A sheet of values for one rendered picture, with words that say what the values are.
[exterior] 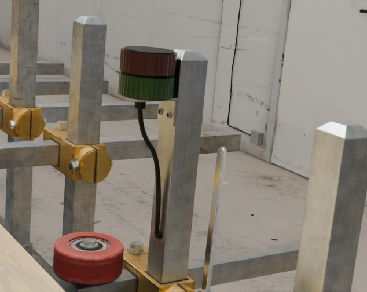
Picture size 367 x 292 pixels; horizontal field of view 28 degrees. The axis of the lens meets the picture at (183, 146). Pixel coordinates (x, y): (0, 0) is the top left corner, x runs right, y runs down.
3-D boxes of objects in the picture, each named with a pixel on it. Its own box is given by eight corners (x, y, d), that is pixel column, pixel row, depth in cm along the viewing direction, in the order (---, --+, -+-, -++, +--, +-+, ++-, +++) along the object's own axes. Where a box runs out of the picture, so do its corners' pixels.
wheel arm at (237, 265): (332, 256, 109) (336, 230, 108) (348, 265, 107) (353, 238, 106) (63, 307, 86) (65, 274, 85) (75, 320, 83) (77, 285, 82)
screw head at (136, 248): (139, 247, 93) (140, 238, 93) (147, 254, 92) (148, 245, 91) (125, 249, 92) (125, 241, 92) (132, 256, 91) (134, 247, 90)
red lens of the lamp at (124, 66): (157, 66, 81) (159, 47, 81) (186, 76, 77) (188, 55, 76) (109, 66, 78) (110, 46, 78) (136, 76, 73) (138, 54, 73)
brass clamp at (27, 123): (19, 121, 134) (21, 94, 133) (47, 139, 123) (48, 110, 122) (-14, 123, 131) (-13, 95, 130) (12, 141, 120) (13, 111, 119)
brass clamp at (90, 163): (75, 157, 114) (77, 126, 113) (114, 182, 103) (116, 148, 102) (37, 160, 111) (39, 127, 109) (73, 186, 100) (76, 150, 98)
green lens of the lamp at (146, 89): (156, 88, 82) (157, 69, 82) (184, 99, 77) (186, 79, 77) (108, 89, 79) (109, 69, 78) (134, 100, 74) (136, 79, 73)
